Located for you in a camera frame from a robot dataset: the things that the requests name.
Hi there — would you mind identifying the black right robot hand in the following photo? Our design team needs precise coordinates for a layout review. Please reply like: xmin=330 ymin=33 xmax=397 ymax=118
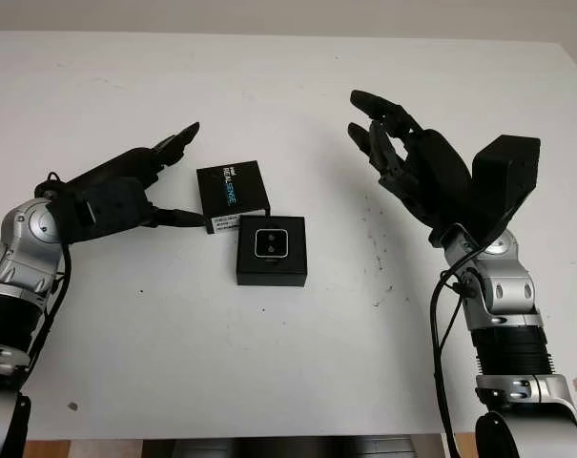
xmin=347 ymin=89 xmax=481 ymax=245

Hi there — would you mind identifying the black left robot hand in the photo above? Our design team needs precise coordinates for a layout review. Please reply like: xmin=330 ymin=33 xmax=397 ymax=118
xmin=61 ymin=121 xmax=206 ymax=229

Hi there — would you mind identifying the black RealSense box lid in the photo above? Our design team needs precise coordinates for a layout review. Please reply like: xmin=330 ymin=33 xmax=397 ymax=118
xmin=196 ymin=160 xmax=273 ymax=236

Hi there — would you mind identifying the small silver depth camera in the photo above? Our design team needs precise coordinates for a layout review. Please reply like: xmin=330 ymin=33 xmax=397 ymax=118
xmin=253 ymin=227 xmax=292 ymax=261

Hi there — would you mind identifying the dark robot torso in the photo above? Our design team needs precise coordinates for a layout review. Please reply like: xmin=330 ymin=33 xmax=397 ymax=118
xmin=144 ymin=436 xmax=442 ymax=458

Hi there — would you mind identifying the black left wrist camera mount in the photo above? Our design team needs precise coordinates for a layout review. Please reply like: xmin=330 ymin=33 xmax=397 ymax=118
xmin=56 ymin=176 xmax=158 ymax=242

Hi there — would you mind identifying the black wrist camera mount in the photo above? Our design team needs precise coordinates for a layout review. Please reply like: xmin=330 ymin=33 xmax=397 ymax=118
xmin=468 ymin=135 xmax=542 ymax=250
xmin=56 ymin=176 xmax=158 ymax=242

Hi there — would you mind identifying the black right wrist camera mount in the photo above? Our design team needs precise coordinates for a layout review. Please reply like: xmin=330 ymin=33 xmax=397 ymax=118
xmin=468 ymin=135 xmax=542 ymax=250

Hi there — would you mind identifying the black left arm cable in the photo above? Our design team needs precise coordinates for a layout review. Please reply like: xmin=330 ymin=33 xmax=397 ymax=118
xmin=15 ymin=170 xmax=75 ymax=383

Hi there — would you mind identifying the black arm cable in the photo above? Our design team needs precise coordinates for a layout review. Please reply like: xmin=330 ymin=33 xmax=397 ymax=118
xmin=15 ymin=170 xmax=75 ymax=383
xmin=429 ymin=247 xmax=484 ymax=458

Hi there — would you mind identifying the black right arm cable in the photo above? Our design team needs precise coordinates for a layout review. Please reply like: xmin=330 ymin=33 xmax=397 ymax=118
xmin=429 ymin=247 xmax=484 ymax=458

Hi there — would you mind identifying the black camera box base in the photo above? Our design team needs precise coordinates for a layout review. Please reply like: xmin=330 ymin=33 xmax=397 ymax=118
xmin=235 ymin=214 xmax=308 ymax=287

